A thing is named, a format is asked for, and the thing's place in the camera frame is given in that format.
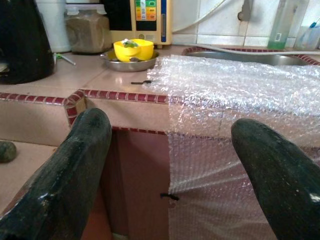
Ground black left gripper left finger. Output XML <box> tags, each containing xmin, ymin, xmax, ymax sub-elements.
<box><xmin>0</xmin><ymin>107</ymin><xmax>113</xmax><ymax>240</ymax></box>

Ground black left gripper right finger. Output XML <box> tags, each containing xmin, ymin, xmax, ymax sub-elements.
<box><xmin>231</xmin><ymin>118</ymin><xmax>320</xmax><ymax>240</ymax></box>

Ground steel bowl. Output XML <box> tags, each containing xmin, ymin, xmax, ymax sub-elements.
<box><xmin>100</xmin><ymin>49</ymin><xmax>160</xmax><ymax>73</ymax></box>

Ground yellow plastic cup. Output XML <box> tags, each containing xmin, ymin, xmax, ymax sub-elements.
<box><xmin>113</xmin><ymin>38</ymin><xmax>155</xmax><ymax>63</ymax></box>

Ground dark green round object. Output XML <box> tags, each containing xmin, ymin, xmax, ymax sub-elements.
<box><xmin>0</xmin><ymin>140</ymin><xmax>18</xmax><ymax>164</ymax></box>

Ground clear bubble wrap sheet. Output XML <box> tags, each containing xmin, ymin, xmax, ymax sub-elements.
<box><xmin>142</xmin><ymin>55</ymin><xmax>320</xmax><ymax>240</ymax></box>

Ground green white training chopsticks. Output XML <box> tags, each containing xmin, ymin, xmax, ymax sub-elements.
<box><xmin>53</xmin><ymin>52</ymin><xmax>77</xmax><ymax>66</ymax></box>

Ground large steel sink basin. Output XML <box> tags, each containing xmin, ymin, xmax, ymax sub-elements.
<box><xmin>184</xmin><ymin>50</ymin><xmax>312</xmax><ymax>67</ymax></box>

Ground black round appliance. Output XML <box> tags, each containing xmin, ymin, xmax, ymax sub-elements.
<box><xmin>0</xmin><ymin>0</ymin><xmax>56</xmax><ymax>85</ymax></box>

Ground clear jar of brown powder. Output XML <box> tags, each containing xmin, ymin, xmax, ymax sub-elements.
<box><xmin>64</xmin><ymin>3</ymin><xmax>113</xmax><ymax>55</ymax></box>

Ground clear bottle of green liquid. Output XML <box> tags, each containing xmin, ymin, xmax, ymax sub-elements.
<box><xmin>267</xmin><ymin>0</ymin><xmax>292</xmax><ymax>50</ymax></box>

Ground clear plastic container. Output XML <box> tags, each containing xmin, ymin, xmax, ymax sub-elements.
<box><xmin>294</xmin><ymin>22</ymin><xmax>320</xmax><ymax>50</ymax></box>

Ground green white scraps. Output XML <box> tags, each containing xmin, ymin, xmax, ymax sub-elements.
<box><xmin>121</xmin><ymin>38</ymin><xmax>139</xmax><ymax>48</ymax></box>

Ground cream water ionizer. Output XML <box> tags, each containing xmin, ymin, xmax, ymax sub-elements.
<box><xmin>101</xmin><ymin>0</ymin><xmax>174</xmax><ymax>50</ymax></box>

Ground metal faucet pipe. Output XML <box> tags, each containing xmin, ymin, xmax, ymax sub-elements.
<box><xmin>237</xmin><ymin>0</ymin><xmax>254</xmax><ymax>21</ymax></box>

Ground white hose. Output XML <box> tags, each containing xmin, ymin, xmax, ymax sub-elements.
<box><xmin>172</xmin><ymin>0</ymin><xmax>227</xmax><ymax>34</ymax></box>

